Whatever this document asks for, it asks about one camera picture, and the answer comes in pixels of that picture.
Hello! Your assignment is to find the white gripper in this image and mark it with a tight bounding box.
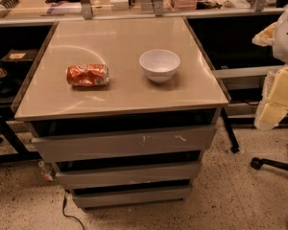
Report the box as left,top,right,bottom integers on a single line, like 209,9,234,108
252,8,288,130

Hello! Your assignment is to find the grey top drawer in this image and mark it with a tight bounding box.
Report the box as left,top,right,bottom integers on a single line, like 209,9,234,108
33,125,216,162

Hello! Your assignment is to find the grey drawer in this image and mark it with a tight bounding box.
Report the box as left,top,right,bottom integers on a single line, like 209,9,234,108
73,185,192,208
57,161,201,189
33,125,216,162

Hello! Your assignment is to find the grey middle drawer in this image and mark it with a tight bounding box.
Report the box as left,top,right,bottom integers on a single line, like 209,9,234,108
57,161,201,189

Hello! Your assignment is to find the grey drawer cabinet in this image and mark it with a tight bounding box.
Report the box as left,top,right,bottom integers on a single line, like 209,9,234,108
12,17,228,196

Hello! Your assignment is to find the grey bottom drawer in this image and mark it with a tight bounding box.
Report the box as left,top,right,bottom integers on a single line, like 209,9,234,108
73,185,192,208

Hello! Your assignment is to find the black office chair base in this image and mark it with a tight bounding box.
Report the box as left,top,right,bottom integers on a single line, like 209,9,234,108
251,157,288,172

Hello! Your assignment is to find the white ceramic bowl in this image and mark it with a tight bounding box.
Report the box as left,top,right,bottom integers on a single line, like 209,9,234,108
139,49,180,83

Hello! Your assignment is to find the crushed orange soda can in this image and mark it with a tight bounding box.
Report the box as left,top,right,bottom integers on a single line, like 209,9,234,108
66,64,109,87

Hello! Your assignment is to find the plastic bottle on floor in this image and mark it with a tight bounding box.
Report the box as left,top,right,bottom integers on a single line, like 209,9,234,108
38,160,54,181

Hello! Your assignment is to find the black box with label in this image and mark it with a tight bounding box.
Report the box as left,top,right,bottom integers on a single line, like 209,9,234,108
0,49,38,62

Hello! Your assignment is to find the black power cable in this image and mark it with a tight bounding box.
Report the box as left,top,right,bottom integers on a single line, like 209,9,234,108
61,194,85,230

